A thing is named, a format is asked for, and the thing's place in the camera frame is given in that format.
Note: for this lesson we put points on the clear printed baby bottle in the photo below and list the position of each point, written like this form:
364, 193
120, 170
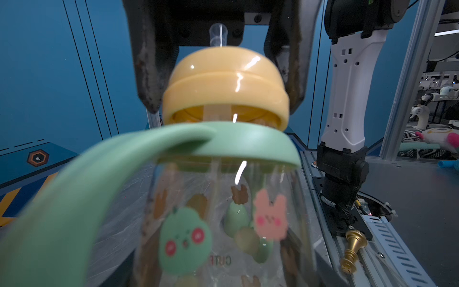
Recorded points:
225, 223

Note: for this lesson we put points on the yellow bottle nipple collar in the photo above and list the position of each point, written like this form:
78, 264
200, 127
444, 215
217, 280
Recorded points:
226, 83

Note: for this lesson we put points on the pink green plush toy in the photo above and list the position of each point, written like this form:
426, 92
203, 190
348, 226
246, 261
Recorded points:
434, 138

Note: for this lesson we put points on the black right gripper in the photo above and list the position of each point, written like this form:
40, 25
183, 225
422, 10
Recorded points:
158, 28

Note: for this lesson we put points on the blue plastic toy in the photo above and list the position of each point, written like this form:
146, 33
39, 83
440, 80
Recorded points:
450, 164

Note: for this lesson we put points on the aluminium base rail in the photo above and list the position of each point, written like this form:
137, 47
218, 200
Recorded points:
366, 251

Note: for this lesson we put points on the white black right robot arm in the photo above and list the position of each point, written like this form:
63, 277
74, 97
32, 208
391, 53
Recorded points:
358, 31

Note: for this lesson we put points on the gold chess piece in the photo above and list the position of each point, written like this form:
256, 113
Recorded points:
356, 240

